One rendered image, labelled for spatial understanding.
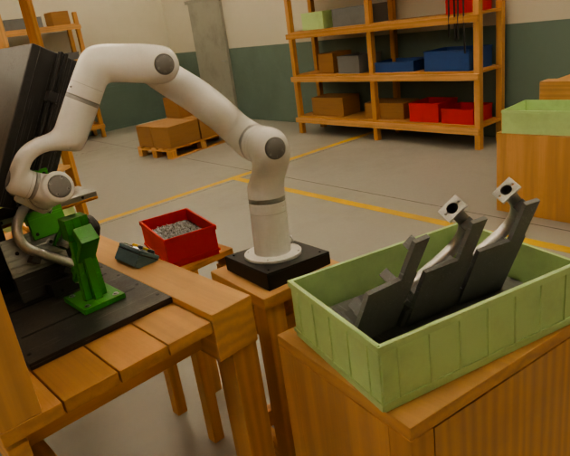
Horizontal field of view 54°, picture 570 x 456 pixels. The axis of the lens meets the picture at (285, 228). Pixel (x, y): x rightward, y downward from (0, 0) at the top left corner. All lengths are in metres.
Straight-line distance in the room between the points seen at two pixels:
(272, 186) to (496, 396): 0.85
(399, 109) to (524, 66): 1.48
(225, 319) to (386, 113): 5.97
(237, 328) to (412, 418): 0.57
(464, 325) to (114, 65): 1.10
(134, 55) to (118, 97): 10.28
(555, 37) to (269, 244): 5.25
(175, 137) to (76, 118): 6.46
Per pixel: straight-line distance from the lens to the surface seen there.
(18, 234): 1.88
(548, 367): 1.62
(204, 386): 2.36
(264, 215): 1.76
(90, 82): 1.61
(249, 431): 1.80
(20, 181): 1.61
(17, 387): 1.36
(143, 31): 12.17
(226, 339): 1.60
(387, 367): 1.24
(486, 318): 1.39
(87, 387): 1.43
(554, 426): 1.77
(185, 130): 8.16
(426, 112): 6.92
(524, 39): 6.81
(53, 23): 10.96
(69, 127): 1.61
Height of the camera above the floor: 1.62
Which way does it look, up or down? 20 degrees down
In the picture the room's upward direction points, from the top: 8 degrees counter-clockwise
